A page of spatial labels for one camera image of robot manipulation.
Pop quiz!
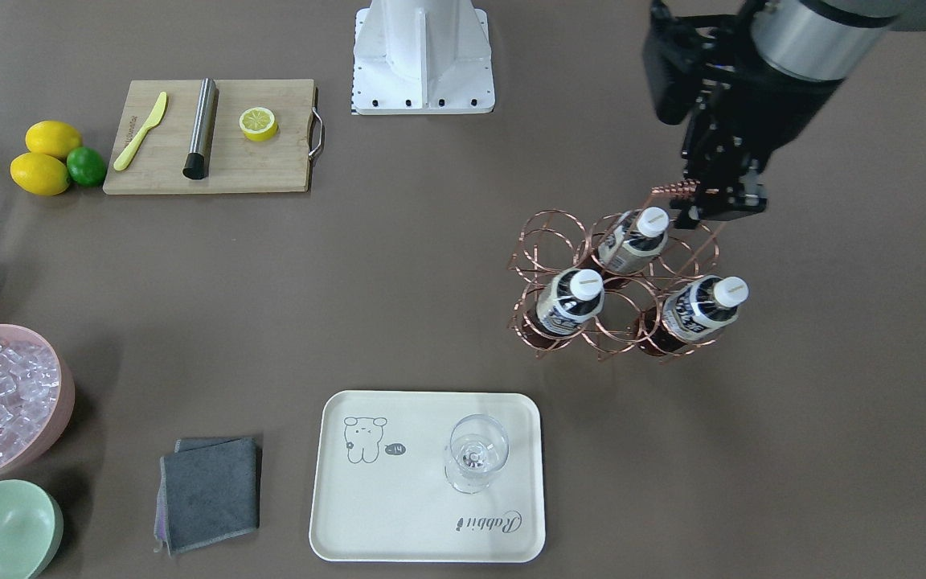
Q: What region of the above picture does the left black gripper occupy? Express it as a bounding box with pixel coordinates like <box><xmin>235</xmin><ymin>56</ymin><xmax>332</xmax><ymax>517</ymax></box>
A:
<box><xmin>670</xmin><ymin>16</ymin><xmax>826</xmax><ymax>230</ymax></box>

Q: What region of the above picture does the copper wire bottle basket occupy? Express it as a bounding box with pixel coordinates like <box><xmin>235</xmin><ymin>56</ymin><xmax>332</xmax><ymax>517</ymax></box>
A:
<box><xmin>507</xmin><ymin>209</ymin><xmax>723</xmax><ymax>360</ymax></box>

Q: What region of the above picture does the tea bottle front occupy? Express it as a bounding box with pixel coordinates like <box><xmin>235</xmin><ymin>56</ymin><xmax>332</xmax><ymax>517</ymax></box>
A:
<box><xmin>640</xmin><ymin>275</ymin><xmax>750</xmax><ymax>356</ymax></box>
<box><xmin>524</xmin><ymin>267</ymin><xmax>605</xmax><ymax>348</ymax></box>

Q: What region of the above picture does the tea bottle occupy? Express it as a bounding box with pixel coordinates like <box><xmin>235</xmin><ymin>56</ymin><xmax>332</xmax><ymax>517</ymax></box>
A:
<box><xmin>580</xmin><ymin>207</ymin><xmax>671</xmax><ymax>278</ymax></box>
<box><xmin>524</xmin><ymin>267</ymin><xmax>605</xmax><ymax>348</ymax></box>
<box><xmin>640</xmin><ymin>275</ymin><xmax>750</xmax><ymax>356</ymax></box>

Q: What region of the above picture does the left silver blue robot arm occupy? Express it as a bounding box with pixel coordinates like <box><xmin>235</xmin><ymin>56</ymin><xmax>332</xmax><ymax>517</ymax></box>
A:
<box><xmin>644</xmin><ymin>1</ymin><xmax>926</xmax><ymax>228</ymax></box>

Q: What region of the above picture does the tea bottle back middle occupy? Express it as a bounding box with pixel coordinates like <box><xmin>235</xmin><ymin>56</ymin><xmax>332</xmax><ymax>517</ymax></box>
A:
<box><xmin>580</xmin><ymin>207</ymin><xmax>671</xmax><ymax>278</ymax></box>

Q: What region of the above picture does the clear wine glass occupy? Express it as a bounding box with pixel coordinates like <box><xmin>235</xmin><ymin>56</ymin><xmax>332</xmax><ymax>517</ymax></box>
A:
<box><xmin>444</xmin><ymin>413</ymin><xmax>510</xmax><ymax>495</ymax></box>

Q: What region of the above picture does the cream rabbit tray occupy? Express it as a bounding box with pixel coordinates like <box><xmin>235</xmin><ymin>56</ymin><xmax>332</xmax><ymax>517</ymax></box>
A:
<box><xmin>309</xmin><ymin>391</ymin><xmax>545</xmax><ymax>564</ymax></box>

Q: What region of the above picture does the bamboo cutting board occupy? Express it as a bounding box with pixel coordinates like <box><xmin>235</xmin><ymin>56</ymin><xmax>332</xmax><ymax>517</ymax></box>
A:
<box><xmin>103</xmin><ymin>78</ymin><xmax>323</xmax><ymax>195</ymax></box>

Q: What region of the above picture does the halved yellow lemon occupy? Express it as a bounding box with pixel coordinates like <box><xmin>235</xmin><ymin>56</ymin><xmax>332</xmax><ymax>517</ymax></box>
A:
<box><xmin>238</xmin><ymin>106</ymin><xmax>279</xmax><ymax>142</ymax></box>

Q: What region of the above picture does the steel cylinder muddler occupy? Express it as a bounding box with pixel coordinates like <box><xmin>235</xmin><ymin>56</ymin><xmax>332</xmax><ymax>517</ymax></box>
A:
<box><xmin>182</xmin><ymin>78</ymin><xmax>219</xmax><ymax>180</ymax></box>

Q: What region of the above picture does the yellow plastic knife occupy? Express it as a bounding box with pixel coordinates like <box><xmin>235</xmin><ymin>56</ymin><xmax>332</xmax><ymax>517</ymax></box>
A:
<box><xmin>113</xmin><ymin>92</ymin><xmax>169</xmax><ymax>171</ymax></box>

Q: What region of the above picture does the grey folded cloth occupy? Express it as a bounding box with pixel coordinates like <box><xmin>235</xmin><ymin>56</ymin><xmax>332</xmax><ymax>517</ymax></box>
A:
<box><xmin>154</xmin><ymin>437</ymin><xmax>261</xmax><ymax>556</ymax></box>

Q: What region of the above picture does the green lime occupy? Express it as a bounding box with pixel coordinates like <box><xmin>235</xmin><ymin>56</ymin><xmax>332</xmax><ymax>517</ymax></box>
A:
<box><xmin>65</xmin><ymin>146</ymin><xmax>108</xmax><ymax>187</ymax></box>

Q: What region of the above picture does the whole yellow lemon upper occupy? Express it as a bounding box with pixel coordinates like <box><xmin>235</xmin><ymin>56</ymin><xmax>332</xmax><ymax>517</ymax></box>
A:
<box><xmin>23</xmin><ymin>120</ymin><xmax>84</xmax><ymax>161</ymax></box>

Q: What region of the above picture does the whole yellow lemon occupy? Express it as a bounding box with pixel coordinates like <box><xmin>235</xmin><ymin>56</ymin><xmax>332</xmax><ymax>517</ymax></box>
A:
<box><xmin>10</xmin><ymin>153</ymin><xmax>71</xmax><ymax>195</ymax></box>
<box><xmin>23</xmin><ymin>120</ymin><xmax>84</xmax><ymax>161</ymax></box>

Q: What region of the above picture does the whole yellow lemon lower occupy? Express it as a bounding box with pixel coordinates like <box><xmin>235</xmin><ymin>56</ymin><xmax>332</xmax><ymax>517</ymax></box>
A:
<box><xmin>10</xmin><ymin>153</ymin><xmax>71</xmax><ymax>195</ymax></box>

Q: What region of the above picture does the pink bowl of ice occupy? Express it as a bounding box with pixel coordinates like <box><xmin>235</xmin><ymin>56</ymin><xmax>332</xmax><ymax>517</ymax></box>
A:
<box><xmin>0</xmin><ymin>325</ymin><xmax>75</xmax><ymax>475</ymax></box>

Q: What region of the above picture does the green empty bowl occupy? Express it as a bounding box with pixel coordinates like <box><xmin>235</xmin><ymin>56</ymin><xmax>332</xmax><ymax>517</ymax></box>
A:
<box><xmin>0</xmin><ymin>479</ymin><xmax>64</xmax><ymax>578</ymax></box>

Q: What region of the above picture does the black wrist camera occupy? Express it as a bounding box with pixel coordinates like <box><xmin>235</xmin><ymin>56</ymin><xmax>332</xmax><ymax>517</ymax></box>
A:
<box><xmin>642</xmin><ymin>1</ymin><xmax>703</xmax><ymax>125</ymax></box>

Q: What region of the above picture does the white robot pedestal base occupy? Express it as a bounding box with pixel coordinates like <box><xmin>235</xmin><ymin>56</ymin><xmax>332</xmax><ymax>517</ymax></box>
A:
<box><xmin>350</xmin><ymin>1</ymin><xmax>496</xmax><ymax>115</ymax></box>

